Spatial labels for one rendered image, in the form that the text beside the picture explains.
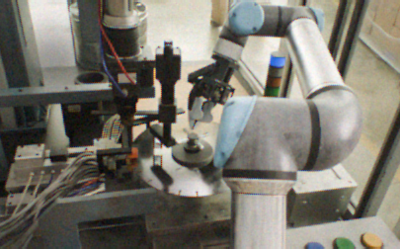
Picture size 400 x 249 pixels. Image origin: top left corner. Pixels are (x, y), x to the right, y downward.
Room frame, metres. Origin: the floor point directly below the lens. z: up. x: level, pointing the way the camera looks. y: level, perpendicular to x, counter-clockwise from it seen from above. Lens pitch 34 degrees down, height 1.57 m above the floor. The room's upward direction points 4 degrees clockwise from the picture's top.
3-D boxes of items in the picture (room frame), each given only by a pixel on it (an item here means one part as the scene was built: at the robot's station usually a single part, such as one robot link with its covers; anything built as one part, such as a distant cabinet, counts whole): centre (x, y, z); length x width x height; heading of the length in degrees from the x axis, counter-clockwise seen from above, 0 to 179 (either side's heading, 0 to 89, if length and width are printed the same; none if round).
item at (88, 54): (1.49, 0.39, 0.93); 0.31 x 0.31 x 0.36
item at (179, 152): (0.79, 0.01, 0.96); 0.11 x 0.11 x 0.03
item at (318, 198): (0.82, -0.33, 0.82); 0.18 x 0.18 x 0.15; 15
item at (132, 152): (0.74, 0.20, 0.95); 0.10 x 0.03 x 0.07; 105
